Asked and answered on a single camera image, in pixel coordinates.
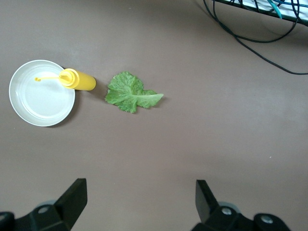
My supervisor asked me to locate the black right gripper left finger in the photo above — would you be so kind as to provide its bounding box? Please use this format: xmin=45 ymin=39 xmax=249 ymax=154
xmin=0 ymin=178 xmax=87 ymax=231

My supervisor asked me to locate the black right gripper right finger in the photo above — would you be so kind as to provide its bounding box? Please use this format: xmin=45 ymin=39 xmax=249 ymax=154
xmin=192 ymin=180 xmax=292 ymax=231

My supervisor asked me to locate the green lettuce leaf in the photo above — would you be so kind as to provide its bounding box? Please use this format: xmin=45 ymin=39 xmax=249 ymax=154
xmin=104 ymin=70 xmax=165 ymax=114

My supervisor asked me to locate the beige round plate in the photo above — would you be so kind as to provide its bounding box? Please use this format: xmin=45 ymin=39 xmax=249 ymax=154
xmin=9 ymin=59 xmax=76 ymax=128

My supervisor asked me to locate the yellow squeeze bottle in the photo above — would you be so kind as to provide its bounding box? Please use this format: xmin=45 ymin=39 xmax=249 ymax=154
xmin=34 ymin=68 xmax=97 ymax=91

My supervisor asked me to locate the black cable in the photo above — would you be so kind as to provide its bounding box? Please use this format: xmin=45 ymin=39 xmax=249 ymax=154
xmin=212 ymin=0 xmax=301 ymax=44
xmin=203 ymin=0 xmax=308 ymax=75

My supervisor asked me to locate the teal cable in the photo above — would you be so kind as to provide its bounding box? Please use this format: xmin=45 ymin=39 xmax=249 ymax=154
xmin=269 ymin=0 xmax=283 ymax=19

